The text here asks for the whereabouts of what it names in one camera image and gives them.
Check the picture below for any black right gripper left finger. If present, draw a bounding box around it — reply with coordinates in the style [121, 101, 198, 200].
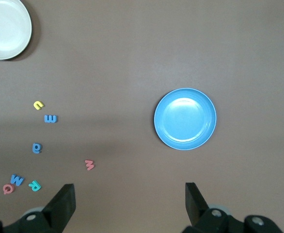
[17, 183, 76, 233]

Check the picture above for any teal uppercase R letter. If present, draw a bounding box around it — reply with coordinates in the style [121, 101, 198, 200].
[28, 180, 42, 192]

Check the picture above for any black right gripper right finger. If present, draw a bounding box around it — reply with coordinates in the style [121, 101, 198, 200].
[184, 182, 231, 233]

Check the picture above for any red uppercase Q letter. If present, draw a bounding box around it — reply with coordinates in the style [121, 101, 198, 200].
[2, 183, 15, 195]

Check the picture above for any beige round plate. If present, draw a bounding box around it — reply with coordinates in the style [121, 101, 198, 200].
[0, 0, 33, 61]

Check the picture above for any blue uppercase M letter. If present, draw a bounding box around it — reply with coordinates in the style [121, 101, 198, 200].
[10, 173, 25, 187]

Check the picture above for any blue round plate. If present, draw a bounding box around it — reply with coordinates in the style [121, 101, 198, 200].
[154, 87, 217, 150]

